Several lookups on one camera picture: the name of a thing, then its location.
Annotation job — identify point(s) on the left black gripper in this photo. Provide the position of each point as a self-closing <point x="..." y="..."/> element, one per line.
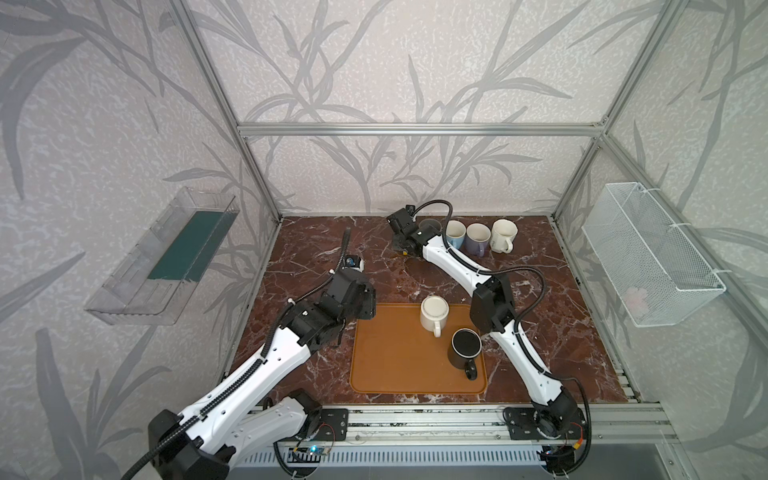
<point x="349" y="276"/>

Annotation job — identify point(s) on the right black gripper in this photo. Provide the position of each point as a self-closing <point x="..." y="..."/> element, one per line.
<point x="402" y="238"/>

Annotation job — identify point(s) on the grey mug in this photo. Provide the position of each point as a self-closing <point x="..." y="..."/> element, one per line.
<point x="430" y="225"/>

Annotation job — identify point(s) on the light blue mug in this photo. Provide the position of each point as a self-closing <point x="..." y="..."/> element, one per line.
<point x="455" y="233"/>

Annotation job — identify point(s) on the purple mug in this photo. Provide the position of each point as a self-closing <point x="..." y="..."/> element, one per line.
<point x="477" y="239"/>

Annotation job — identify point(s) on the cream white mug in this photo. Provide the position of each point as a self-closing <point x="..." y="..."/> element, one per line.
<point x="434" y="311"/>

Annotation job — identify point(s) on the white faceted mug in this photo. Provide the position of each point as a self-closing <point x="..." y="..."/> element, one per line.
<point x="503" y="235"/>

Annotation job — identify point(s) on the black mug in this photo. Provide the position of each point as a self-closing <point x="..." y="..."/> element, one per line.
<point x="465" y="346"/>

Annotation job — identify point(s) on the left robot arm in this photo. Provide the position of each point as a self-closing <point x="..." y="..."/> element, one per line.
<point x="290" y="342"/>

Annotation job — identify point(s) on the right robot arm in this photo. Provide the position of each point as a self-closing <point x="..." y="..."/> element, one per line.
<point x="492" y="311"/>

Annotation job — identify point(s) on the brown rectangular tray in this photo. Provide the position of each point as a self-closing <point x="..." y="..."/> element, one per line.
<point x="394" y="354"/>

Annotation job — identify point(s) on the green circuit board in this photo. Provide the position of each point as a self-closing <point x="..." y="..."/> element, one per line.
<point x="311" y="453"/>

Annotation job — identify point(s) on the pink object in basket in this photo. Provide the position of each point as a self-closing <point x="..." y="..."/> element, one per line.
<point x="635" y="301"/>

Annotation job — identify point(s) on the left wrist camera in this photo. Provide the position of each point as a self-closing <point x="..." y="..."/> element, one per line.
<point x="355" y="262"/>

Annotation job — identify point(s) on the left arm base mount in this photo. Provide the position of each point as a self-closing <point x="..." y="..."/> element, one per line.
<point x="326" y="424"/>

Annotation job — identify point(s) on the clear plastic wall bin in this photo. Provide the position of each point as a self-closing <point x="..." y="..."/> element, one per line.
<point x="154" y="282"/>

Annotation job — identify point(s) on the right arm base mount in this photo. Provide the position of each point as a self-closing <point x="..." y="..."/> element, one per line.
<point x="529" y="424"/>

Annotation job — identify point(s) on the white wire basket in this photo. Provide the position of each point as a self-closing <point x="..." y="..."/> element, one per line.
<point x="640" y="245"/>

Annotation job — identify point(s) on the aluminium front rail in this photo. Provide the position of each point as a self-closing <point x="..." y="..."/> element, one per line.
<point x="369" y="424"/>

